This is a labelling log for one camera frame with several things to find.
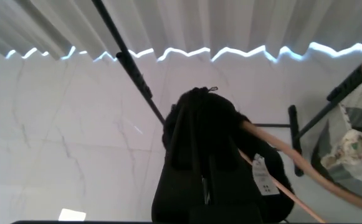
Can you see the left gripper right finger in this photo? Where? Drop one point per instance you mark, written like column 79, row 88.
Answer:
column 233, row 193

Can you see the black garment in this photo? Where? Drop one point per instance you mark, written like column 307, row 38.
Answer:
column 205, row 99

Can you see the white curtain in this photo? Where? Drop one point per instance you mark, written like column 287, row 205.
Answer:
column 199, row 21

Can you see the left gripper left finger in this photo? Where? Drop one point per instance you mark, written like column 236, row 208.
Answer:
column 177, row 193

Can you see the pink clothes hanger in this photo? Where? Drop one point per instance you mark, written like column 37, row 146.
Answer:
column 293, row 155

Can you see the cream printed garment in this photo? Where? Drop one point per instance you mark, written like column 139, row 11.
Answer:
column 349, row 146

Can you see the black clothes rack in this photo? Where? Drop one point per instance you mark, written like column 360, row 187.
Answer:
column 131, row 65

